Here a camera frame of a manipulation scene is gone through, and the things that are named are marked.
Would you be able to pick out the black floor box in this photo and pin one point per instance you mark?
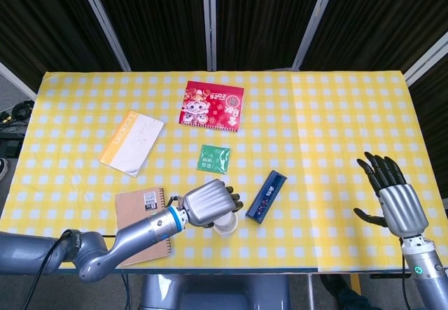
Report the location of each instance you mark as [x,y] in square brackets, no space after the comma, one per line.
[8,147]

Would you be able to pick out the grey robot torso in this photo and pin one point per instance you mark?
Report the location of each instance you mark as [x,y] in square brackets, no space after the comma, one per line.
[217,292]

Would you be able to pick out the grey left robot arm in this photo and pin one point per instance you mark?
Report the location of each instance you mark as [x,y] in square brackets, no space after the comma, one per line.
[147,229]

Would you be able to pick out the green tea packet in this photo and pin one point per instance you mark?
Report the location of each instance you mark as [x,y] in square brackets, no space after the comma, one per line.
[213,159]

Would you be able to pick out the brown kraft spiral notebook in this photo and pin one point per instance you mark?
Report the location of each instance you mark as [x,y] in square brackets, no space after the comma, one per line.
[133,208]

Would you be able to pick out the white paper cup green print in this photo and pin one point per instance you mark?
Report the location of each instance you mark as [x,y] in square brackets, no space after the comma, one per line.
[225,223]

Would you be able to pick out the dark blue oblong box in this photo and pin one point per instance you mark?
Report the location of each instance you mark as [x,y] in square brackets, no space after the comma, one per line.
[266,198]

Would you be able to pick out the white notepad yellow spine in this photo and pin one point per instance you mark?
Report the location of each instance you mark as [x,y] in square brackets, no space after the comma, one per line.
[133,142]

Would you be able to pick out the red spiral desk calendar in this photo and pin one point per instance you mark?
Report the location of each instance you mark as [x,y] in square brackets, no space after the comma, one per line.
[213,107]

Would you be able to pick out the dark pleated screen panel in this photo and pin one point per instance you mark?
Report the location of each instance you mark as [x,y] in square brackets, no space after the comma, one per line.
[154,19]
[45,19]
[434,121]
[262,19]
[378,19]

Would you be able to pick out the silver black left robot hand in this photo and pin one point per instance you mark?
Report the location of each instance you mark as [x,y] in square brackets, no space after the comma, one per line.
[206,201]

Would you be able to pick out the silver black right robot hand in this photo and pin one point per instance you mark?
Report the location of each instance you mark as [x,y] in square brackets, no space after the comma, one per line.
[402,208]

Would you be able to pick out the yellow white checked tablecloth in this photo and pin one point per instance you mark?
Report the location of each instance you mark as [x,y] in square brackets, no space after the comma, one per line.
[315,121]

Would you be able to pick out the yellow table leg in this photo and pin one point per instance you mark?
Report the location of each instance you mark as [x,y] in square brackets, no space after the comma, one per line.
[355,285]

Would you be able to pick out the white screen frame post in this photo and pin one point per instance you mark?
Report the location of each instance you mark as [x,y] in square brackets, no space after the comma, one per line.
[17,82]
[313,23]
[103,23]
[427,65]
[210,23]

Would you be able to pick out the black white shoe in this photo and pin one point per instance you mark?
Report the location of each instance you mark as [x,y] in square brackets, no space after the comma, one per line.
[3,170]

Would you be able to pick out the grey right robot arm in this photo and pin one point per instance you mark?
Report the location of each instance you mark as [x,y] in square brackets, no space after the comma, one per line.
[427,275]

